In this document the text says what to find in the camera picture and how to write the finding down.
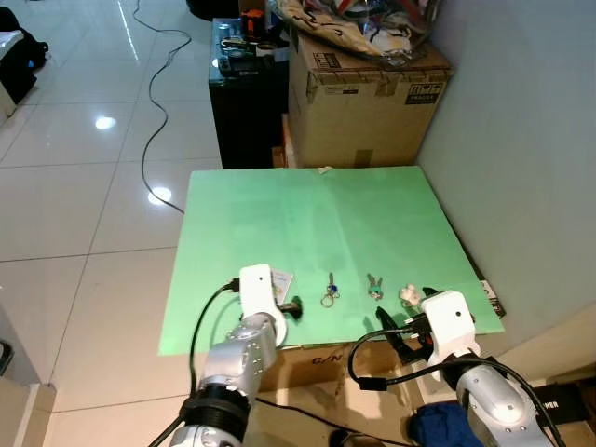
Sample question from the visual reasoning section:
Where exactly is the white card key tag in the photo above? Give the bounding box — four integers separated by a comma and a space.
270, 271, 295, 301

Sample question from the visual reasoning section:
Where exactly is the blue cloth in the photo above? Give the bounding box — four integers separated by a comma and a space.
410, 402, 485, 447

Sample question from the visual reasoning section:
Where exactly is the green table mat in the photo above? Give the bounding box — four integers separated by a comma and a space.
158, 166, 506, 357

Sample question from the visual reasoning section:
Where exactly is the black laser toner box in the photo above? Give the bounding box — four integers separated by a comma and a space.
517, 380, 596, 439

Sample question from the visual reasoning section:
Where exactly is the large brown cardboard box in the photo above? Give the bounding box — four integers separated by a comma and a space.
284, 23, 454, 170

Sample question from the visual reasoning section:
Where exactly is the black cabinet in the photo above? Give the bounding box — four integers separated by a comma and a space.
208, 19, 291, 170

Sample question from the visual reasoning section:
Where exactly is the beige patterned bag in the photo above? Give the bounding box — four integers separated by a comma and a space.
272, 0, 440, 68

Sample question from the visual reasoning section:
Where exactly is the black bag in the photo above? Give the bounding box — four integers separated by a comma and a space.
0, 28, 49, 105

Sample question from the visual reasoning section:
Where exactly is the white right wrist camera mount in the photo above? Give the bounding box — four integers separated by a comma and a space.
421, 291, 481, 366

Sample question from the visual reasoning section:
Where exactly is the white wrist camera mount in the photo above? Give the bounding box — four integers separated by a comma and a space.
239, 264, 282, 322
421, 291, 481, 366

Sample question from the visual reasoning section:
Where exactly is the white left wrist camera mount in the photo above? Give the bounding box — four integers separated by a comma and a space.
239, 264, 282, 322

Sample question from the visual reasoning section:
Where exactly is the blue key with ring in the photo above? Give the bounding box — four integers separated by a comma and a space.
321, 272, 340, 307

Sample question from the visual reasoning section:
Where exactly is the long black floor cable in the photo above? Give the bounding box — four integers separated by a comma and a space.
130, 0, 193, 213

